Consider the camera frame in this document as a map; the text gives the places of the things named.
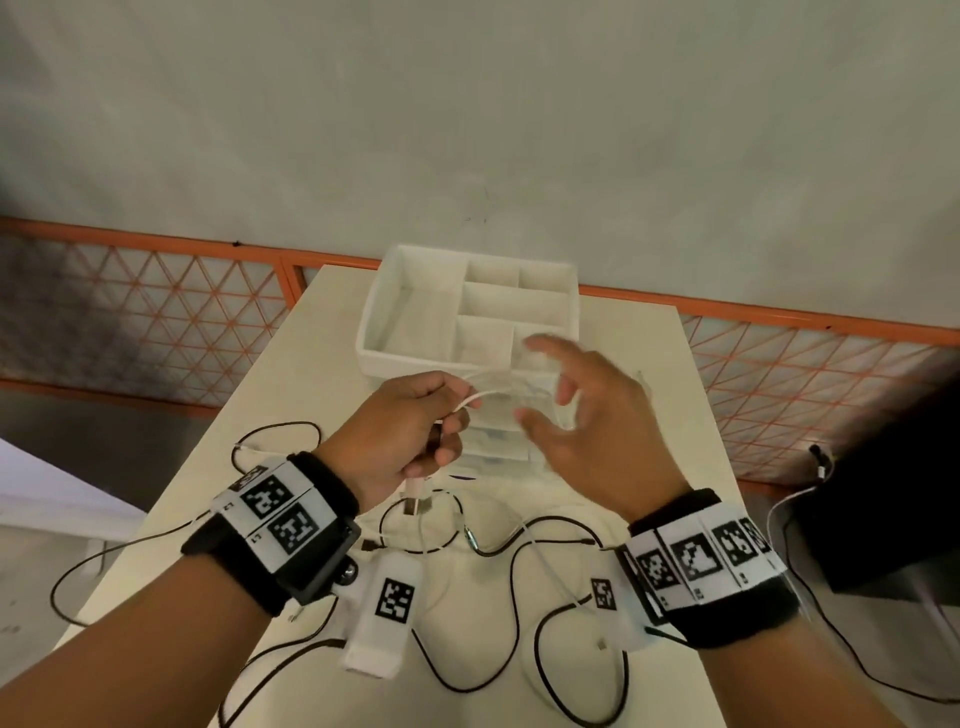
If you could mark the white side table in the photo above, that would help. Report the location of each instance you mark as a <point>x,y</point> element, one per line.
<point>52,495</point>

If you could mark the black left wristband with markers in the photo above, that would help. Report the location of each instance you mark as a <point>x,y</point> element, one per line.
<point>300,525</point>

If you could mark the person's right thumb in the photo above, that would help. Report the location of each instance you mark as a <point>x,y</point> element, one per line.
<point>541,429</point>

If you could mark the black right wristband with markers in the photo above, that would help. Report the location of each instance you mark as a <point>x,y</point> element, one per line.
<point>705,570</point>

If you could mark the black wristband with markers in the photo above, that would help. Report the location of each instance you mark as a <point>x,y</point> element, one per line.
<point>705,570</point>
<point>300,525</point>

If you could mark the white compartment organizer tray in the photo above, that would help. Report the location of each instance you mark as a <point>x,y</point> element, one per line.
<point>420,322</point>

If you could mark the black box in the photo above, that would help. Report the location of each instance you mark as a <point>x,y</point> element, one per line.
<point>885,510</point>

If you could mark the clear plastic container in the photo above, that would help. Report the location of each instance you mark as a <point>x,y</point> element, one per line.
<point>495,442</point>

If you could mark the person's left fingers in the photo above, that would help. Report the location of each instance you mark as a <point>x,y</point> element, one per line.
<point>450,431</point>

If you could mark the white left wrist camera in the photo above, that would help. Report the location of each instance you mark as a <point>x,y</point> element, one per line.
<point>386,607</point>

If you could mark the orange mesh fence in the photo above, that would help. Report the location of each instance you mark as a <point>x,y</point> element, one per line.
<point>150,315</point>

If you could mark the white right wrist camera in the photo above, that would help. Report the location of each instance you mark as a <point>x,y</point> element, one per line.
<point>611,600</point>

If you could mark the person's right forearm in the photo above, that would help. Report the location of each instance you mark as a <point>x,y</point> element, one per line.
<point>787,682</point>

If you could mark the person's left hand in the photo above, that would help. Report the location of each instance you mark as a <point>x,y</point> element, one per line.
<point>375,442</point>

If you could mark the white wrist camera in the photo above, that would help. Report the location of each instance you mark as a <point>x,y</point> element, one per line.
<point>386,607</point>
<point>611,600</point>

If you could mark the person's left forearm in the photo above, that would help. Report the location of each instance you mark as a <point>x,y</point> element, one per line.
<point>142,660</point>

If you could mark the person's right hand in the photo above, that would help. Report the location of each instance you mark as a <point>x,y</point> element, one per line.
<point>615,442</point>

